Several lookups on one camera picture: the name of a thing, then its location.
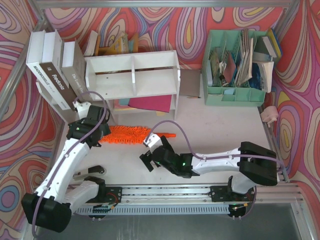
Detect orange chenille duster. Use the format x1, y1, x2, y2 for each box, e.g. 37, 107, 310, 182
99, 125, 177, 146

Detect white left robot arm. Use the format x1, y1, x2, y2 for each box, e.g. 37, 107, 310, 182
21, 105, 111, 233

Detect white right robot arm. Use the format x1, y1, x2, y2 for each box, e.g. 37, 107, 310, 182
139, 134, 280, 195

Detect white wooden bookshelf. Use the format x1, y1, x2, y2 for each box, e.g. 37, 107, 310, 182
85, 50, 181, 123

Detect yellow sticky note pad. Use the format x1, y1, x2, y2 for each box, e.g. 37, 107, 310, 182
156, 111, 166, 116

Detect coloured paper sheet stack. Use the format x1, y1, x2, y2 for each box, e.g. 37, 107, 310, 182
113, 95, 172, 113

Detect grey Lonely One book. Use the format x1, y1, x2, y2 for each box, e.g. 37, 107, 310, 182
61, 41, 92, 102

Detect wooden pencil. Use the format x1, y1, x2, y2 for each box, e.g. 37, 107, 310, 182
187, 96, 201, 99

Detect brown Fredonia book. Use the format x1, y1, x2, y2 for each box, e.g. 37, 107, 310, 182
39, 31, 76, 111

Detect grey brown notebook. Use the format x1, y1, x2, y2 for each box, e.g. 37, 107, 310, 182
179, 69, 201, 97

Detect white Mademoiselle book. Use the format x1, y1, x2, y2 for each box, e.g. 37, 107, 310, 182
26, 30, 76, 110

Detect leaning books behind shelf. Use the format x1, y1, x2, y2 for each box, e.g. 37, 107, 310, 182
81, 30, 139, 57

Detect pink piggy figurine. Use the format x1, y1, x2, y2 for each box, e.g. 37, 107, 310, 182
260, 105, 279, 128

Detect magazines in green organizer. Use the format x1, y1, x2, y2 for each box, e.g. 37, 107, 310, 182
202, 29, 243, 88

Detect mint green desk organizer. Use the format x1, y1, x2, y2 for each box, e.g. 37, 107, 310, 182
201, 29, 266, 107

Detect blue white books at organizer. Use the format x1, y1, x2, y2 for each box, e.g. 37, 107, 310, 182
248, 28, 283, 93

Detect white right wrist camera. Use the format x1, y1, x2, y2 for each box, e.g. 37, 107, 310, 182
143, 133, 163, 152

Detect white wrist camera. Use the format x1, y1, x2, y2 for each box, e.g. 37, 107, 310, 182
143, 133, 163, 152
73, 101, 92, 120

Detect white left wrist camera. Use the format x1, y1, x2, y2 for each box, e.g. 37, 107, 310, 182
73, 101, 92, 120

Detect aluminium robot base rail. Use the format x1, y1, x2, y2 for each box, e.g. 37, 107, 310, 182
75, 182, 305, 219

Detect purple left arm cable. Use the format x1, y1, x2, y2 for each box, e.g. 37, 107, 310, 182
31, 90, 109, 238

